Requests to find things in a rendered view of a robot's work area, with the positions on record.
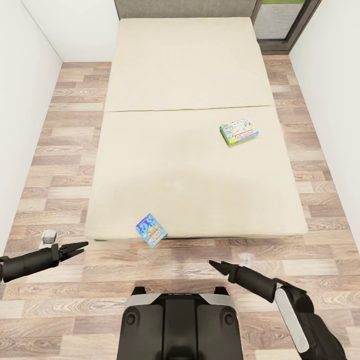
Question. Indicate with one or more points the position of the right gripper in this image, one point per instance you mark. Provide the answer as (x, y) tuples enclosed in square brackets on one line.
[(242, 275)]

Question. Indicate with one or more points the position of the board game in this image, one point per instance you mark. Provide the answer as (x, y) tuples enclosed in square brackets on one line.
[(239, 130), (151, 230)]

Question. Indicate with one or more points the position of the bed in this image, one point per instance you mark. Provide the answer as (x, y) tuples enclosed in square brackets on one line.
[(180, 70)]

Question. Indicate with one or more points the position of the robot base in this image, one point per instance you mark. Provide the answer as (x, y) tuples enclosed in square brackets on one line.
[(180, 326)]

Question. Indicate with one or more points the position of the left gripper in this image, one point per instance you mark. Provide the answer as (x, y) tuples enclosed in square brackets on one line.
[(44, 259)]

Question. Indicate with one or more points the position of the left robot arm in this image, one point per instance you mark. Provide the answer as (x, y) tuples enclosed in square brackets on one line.
[(48, 256)]

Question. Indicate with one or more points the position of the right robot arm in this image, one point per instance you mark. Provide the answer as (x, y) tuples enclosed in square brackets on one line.
[(312, 339)]

